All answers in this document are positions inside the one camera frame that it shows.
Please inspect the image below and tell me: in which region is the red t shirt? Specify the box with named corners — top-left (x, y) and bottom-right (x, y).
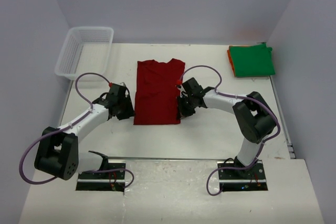
top-left (134, 59), bottom-right (185, 125)

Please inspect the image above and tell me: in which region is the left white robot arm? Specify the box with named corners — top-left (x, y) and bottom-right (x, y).
top-left (34, 83), bottom-right (134, 180)

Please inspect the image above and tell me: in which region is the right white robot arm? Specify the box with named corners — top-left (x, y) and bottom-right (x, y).
top-left (176, 78), bottom-right (279, 178)

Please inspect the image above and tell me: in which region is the white plastic basket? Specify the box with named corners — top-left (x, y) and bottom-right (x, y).
top-left (55, 26), bottom-right (114, 81)

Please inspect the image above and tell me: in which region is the orange folded t shirt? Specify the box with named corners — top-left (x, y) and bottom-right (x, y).
top-left (227, 46), bottom-right (238, 77)

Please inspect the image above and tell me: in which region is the green folded t shirt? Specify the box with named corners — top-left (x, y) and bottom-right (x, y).
top-left (234, 43), bottom-right (275, 78)

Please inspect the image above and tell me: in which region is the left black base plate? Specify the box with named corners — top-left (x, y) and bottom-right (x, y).
top-left (76, 170), bottom-right (125, 193)

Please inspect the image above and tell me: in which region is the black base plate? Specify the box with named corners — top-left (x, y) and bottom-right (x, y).
top-left (217, 159), bottom-right (268, 193)
top-left (76, 170), bottom-right (125, 193)

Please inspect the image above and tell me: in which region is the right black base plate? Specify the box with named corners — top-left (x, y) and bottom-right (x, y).
top-left (217, 159), bottom-right (268, 193)

